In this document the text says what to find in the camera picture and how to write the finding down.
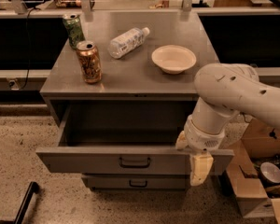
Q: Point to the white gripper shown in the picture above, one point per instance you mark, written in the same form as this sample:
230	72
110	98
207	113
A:
202	137

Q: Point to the grey top drawer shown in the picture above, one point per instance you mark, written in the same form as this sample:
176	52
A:
105	139

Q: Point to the grey drawer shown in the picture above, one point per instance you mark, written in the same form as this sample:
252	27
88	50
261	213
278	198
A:
105	139
95	182

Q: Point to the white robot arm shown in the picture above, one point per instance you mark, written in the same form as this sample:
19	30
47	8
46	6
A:
224	90

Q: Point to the grey metal drawer cabinet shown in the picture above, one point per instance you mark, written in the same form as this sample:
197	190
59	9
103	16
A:
133	78

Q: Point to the grey bottom drawer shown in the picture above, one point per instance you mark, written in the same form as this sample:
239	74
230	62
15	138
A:
95	182

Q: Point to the brown cardboard box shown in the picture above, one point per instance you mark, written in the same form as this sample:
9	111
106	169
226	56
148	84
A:
249	192

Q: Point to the silver metal bowl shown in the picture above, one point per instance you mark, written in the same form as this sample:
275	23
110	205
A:
270	172

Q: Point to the white paper bowl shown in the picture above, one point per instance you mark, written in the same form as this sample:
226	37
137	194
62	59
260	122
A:
173	59

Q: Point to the clear plastic water bottle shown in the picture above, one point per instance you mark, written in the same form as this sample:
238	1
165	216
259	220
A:
130	40

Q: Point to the orange soda can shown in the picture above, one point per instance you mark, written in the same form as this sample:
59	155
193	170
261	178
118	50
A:
89	59

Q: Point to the black chair leg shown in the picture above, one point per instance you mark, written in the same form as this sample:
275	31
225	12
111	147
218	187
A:
33	189

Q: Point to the green soda can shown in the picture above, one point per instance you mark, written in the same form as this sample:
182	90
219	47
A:
73	27

